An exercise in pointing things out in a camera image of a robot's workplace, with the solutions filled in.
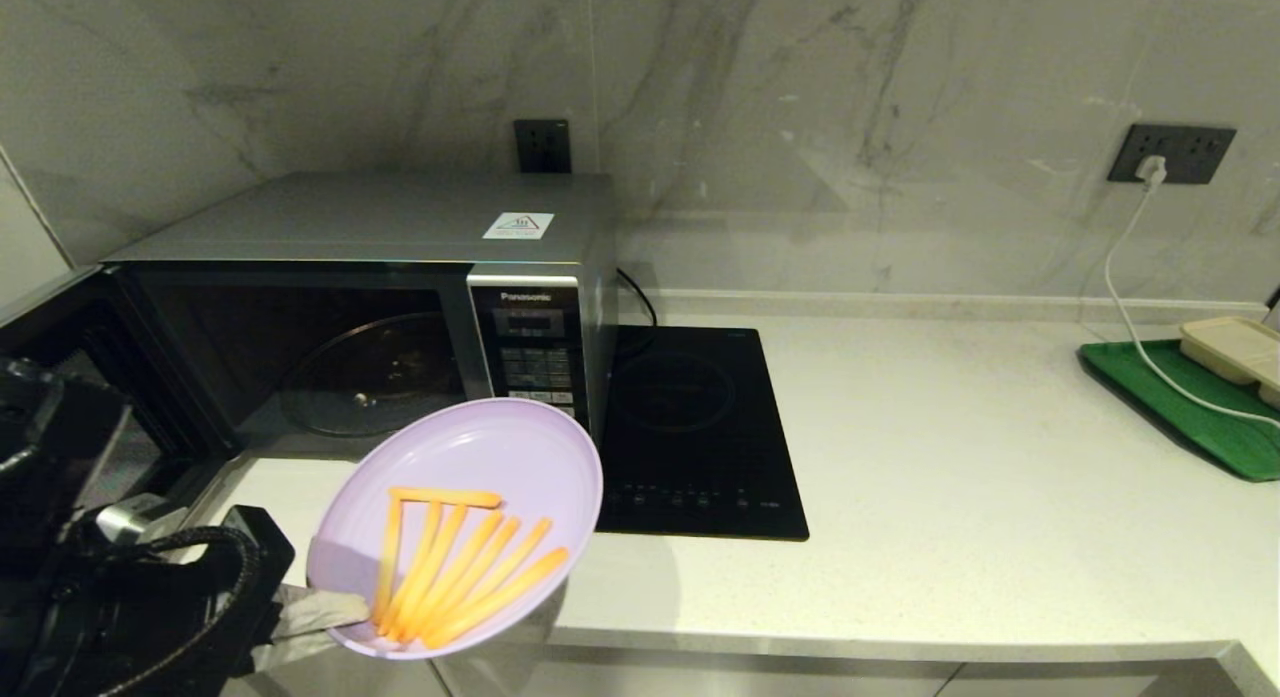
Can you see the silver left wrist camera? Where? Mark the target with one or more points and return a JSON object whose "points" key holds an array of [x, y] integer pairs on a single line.
{"points": [[145, 520]]}

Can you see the silver microwave oven body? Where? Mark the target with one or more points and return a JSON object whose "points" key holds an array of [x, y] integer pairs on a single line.
{"points": [[350, 217]]}

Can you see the green plastic tray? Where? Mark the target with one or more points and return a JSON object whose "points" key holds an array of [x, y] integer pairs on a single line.
{"points": [[1230, 447]]}

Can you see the beige lunch box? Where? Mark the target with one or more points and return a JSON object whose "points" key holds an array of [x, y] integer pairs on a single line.
{"points": [[1230, 347]]}

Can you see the glass microwave turntable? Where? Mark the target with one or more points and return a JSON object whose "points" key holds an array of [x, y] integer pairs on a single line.
{"points": [[370, 377]]}

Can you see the black glass microwave door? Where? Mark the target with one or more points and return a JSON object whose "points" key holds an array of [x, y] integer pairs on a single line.
{"points": [[60, 317]]}

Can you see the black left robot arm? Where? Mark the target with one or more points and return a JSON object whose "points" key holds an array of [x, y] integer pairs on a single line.
{"points": [[50, 457]]}

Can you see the black induction cooktop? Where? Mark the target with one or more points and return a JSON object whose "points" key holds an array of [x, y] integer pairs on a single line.
{"points": [[700, 417]]}

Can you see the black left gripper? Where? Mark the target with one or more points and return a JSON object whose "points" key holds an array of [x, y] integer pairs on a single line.
{"points": [[265, 557]]}

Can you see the orange carrot sticks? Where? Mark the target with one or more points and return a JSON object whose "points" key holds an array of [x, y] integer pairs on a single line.
{"points": [[388, 562], [415, 567]]}

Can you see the black wide wall socket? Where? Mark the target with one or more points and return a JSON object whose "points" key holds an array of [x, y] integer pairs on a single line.
{"points": [[1197, 153]]}

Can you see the purple round plate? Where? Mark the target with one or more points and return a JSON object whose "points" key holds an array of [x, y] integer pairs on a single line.
{"points": [[480, 447]]}

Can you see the white warning sticker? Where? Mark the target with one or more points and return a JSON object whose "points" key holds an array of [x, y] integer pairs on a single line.
{"points": [[518, 225]]}

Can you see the grey cabinet door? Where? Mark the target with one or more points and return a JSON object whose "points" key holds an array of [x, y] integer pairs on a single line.
{"points": [[700, 677], [400, 682]]}

